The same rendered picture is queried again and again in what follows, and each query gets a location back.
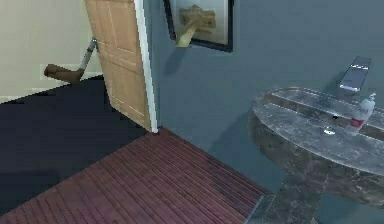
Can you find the light wooden room door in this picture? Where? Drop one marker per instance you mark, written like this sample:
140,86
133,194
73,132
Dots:
120,60

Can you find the silver flat sink tap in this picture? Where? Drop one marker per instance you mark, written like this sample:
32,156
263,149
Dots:
355,73

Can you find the white red soap bottle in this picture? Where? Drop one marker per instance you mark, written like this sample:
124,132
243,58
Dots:
361,115

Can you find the black framed wall picture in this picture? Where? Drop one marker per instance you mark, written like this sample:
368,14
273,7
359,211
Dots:
200,23

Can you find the grey marble pedestal sink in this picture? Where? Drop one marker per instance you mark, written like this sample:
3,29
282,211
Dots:
310,146

